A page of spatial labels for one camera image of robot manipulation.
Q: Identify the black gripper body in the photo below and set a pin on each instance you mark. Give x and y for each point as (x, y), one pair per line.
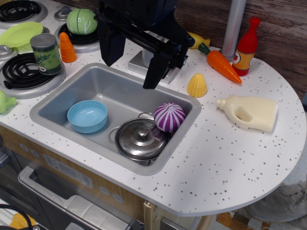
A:
(135, 18)

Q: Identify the silver toy faucet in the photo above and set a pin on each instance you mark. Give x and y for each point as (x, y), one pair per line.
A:
(140, 63)

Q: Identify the light green plate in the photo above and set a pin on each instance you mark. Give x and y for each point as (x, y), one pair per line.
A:
(20, 34)

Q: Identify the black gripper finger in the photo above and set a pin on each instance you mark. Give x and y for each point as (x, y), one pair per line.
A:
(163, 60)
(112, 43)

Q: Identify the light blue bowl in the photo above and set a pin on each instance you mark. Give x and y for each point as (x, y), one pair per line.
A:
(87, 116)

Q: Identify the red toy ketchup bottle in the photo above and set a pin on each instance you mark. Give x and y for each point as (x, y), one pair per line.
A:
(246, 48)

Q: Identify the orange carrot half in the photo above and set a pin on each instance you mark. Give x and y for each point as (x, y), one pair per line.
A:
(67, 52)

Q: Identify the back left stove burner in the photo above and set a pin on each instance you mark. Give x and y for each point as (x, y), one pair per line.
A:
(21, 10)

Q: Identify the yellow object on floor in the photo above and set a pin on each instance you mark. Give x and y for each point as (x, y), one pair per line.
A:
(18, 222)

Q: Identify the yellow toy bottle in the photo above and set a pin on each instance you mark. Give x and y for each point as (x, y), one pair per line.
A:
(198, 40)

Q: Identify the yellow toy corn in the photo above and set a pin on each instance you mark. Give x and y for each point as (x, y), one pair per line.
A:
(197, 86)

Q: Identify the stove burner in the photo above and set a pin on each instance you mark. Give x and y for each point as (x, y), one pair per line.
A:
(82, 43)
(21, 10)
(20, 78)

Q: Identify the green toy can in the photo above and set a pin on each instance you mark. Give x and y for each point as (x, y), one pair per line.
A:
(46, 53)

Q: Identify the grey stove knob left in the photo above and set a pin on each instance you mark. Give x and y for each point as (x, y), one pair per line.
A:
(7, 52)

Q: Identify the grey stove knob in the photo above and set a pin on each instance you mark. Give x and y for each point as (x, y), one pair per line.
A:
(62, 14)
(7, 52)

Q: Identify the purple striped toy onion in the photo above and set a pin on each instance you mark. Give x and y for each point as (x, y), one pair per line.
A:
(168, 117)

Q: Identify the grey vertical pole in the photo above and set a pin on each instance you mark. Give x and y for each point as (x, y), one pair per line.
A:
(235, 17)

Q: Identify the green toy cabbage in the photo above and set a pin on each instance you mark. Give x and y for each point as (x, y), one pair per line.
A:
(81, 22)

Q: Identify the silver oven door handle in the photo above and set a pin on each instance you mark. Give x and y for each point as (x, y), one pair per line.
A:
(66, 207)

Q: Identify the light green toy vegetable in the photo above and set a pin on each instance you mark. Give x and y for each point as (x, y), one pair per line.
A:
(6, 102)

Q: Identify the front left stove burner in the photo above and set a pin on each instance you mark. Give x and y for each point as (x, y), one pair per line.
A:
(20, 78)

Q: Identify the back right stove burner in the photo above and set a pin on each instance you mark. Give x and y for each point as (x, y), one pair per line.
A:
(82, 43)

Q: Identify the orange toy carrot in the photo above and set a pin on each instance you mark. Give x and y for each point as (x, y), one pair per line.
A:
(216, 60)

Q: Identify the grey cloth on floor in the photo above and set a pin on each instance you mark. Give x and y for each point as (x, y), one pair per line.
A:
(286, 203)

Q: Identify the steel pot with lid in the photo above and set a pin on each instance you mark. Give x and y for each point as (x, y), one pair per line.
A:
(140, 140)

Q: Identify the grey sink basin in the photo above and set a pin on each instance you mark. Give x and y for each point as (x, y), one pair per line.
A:
(125, 99)

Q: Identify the cream toy detergent bottle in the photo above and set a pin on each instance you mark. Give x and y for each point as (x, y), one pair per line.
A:
(250, 112)

